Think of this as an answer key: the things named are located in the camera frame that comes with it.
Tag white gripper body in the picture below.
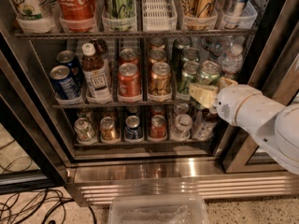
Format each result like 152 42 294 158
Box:
217 84 284 127

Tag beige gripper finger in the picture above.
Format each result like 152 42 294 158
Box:
217 77 237 91
189 83 219 108

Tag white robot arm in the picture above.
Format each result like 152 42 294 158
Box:
189 80 299 175

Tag water bottle front middle shelf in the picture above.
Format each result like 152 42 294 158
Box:
219 44 243 79

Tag water bottle shelf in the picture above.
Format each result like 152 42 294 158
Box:
201 35 234 63
219 44 243 79

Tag tea bottle bottom shelf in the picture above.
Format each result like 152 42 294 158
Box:
192 107 220 141

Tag water bottle rear middle shelf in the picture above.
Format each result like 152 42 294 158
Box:
201 35 234 63

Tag clear bottle bottom shelf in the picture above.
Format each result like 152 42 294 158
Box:
171 114 192 141

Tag fridge glass door right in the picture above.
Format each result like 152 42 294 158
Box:
221 0 299 174

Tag gold can front middle shelf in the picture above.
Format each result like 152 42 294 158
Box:
149 63 171 96

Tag gold can shelf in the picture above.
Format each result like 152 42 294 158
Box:
149 37 165 49
149 63 171 96
180 0 216 30
148 49 167 66

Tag red can bottom shelf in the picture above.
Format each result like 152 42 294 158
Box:
149 115 166 138

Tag gold can rear middle shelf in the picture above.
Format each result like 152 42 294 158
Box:
149 37 165 49

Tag red cola can front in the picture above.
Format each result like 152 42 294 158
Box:
118 63 140 97

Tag red cola can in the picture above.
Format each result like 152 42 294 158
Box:
119 48 139 65
118 63 140 97

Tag blue can bottom shelf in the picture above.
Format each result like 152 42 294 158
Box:
125 116 143 140

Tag gold can top shelf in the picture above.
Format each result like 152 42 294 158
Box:
180 0 216 30

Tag silver can top shelf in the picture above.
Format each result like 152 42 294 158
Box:
219 0 249 29

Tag red cola can rear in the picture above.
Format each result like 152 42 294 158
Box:
119 48 139 65

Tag orange can bottom shelf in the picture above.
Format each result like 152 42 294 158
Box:
100 117 119 141

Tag green can top shelf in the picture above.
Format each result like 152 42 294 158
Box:
104 0 135 32

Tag white green can bottom shelf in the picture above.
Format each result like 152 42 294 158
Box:
74 118 95 142

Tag blue can rear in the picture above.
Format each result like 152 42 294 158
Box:
56 50 84 88

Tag fridge bottom grille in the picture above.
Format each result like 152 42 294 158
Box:
65 158 299 206

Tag blue can front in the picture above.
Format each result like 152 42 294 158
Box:
50 65 79 100

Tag red coca-cola can top shelf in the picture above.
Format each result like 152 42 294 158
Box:
58 0 97 33

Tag fridge door left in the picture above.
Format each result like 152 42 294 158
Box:
1 36 67 194

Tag white 7up can top shelf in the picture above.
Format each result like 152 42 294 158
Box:
11 0 52 21

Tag iced tea bottle white cap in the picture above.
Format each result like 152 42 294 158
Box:
81 43 111 98

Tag dark bottle behind tea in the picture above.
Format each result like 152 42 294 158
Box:
91 39 108 59

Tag clear plastic bin on floor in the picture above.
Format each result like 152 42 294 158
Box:
108 194 210 224

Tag top wire shelf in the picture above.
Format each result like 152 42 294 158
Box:
14 28 257 40

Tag wire shelf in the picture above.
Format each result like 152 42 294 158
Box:
52 100 191 109
14 28 257 40

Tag middle wire shelf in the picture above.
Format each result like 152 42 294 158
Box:
52 100 191 109

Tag black cables on floor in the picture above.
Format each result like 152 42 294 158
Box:
0 137 98 224

